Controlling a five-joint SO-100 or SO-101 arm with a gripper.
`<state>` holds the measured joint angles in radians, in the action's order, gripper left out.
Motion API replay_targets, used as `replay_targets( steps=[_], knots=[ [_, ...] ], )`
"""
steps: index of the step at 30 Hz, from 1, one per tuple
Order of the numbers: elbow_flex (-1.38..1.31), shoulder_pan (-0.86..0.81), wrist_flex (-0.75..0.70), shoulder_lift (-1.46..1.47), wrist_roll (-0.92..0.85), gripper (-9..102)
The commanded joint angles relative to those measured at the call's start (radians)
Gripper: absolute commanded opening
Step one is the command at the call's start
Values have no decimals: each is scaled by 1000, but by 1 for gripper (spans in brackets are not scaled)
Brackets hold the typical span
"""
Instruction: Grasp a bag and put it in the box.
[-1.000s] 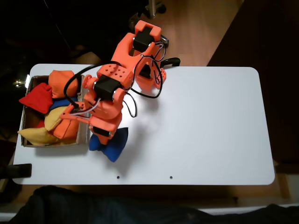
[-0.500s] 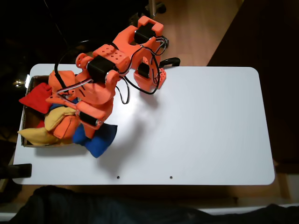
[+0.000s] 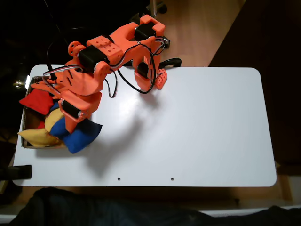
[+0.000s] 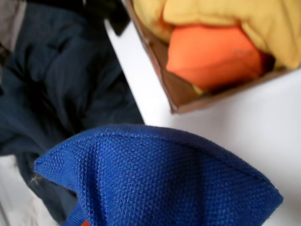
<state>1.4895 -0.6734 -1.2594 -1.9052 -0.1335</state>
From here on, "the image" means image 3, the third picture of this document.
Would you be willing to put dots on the office chair base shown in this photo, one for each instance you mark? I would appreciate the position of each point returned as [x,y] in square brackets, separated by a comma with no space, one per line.
[162,7]

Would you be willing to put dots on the red fabric bean bag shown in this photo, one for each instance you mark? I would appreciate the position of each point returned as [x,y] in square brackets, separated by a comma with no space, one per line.
[35,101]

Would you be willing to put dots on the black table clamp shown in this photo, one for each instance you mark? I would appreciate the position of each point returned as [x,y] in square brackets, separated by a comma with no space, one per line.
[174,61]
[18,172]

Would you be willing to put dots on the orange gripper camera mount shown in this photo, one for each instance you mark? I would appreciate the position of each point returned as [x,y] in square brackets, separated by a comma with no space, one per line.
[44,86]

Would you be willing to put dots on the yellow fabric bean bag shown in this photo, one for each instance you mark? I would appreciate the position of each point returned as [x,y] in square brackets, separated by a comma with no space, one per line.
[37,139]
[53,120]

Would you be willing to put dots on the wooden table leg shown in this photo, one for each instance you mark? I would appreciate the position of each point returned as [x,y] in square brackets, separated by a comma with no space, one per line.
[284,183]

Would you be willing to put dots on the person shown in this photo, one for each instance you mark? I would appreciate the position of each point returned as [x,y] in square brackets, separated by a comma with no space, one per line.
[94,212]

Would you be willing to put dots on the small shiny object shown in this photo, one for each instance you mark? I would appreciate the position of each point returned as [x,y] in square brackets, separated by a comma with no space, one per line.
[17,84]

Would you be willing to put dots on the cardboard box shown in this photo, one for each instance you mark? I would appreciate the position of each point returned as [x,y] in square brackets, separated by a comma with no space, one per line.
[28,122]

